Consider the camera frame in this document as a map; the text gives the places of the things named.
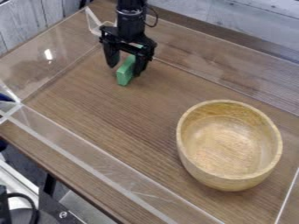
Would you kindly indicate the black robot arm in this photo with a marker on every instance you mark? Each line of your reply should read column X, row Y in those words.
column 127, row 36

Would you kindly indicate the blue object at left edge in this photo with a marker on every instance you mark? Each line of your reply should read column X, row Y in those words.
column 6, row 98

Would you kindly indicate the light wooden bowl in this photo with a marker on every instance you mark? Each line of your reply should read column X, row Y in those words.
column 229, row 143

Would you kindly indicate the clear acrylic enclosure walls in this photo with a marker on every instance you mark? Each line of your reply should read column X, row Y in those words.
column 105, row 137

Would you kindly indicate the green rectangular block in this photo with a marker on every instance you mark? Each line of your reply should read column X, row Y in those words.
column 125, row 72

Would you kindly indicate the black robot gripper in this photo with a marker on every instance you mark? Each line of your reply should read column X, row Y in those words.
column 117, row 43

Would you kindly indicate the black table leg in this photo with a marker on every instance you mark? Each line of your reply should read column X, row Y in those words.
column 50, row 184

